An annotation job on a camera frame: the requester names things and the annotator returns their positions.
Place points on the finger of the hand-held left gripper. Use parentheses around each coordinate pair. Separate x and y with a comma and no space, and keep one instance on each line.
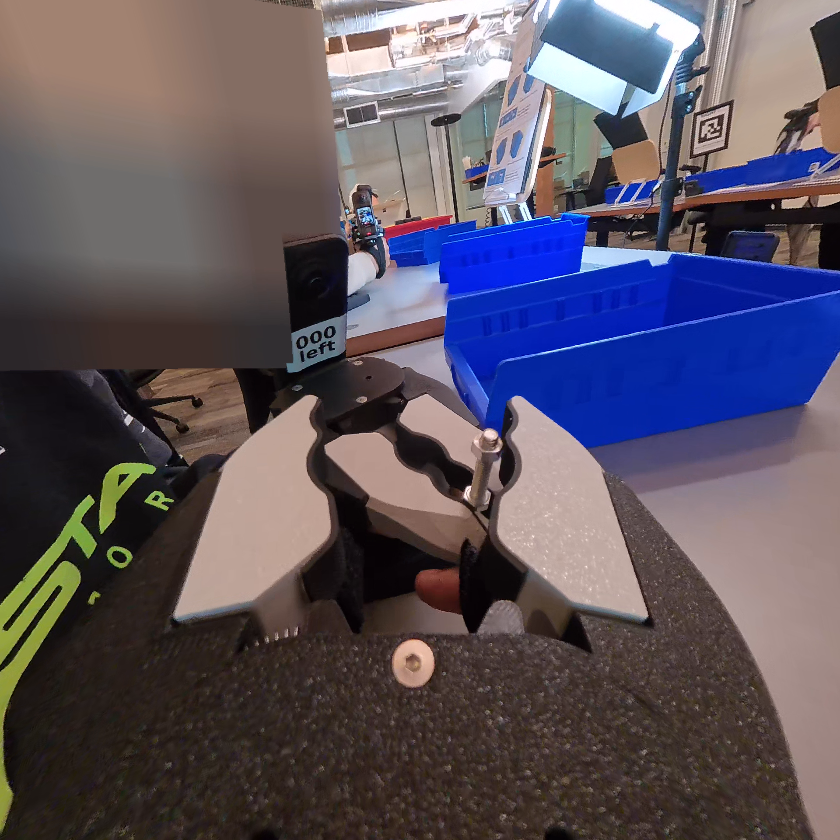
(394,479)
(446,427)

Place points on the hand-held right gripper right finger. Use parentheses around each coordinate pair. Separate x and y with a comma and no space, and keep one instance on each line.
(565,532)

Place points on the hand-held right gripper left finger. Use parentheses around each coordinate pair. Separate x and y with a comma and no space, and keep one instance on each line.
(256,532)

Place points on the small silver hex nut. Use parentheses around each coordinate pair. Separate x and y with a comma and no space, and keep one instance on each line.
(488,440)

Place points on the long thin silver bolt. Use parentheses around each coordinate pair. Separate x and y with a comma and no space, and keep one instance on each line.
(482,475)

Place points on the blue plastic bin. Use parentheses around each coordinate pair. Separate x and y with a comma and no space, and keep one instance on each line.
(630,368)
(420,247)
(761,173)
(633,192)
(512,256)

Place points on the red plastic bin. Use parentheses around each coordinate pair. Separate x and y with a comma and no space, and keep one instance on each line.
(418,225)

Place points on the black office chair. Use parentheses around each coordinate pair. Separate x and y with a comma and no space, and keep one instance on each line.
(158,394)

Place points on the black printed shirt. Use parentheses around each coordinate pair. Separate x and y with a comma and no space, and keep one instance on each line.
(66,551)

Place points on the black floor lamp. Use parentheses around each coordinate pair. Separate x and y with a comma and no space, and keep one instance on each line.
(446,120)

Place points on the roll-up banner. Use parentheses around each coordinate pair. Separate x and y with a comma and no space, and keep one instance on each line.
(516,131)

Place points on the dark blue bag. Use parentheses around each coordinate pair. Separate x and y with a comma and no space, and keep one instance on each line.
(748,246)

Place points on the studio light on stand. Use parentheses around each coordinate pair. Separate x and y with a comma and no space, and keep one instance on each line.
(610,53)

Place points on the long wooden desk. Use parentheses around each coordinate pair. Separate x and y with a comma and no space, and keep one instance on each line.
(788,194)

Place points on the wall air vent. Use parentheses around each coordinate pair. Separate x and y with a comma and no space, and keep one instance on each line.
(362,114)

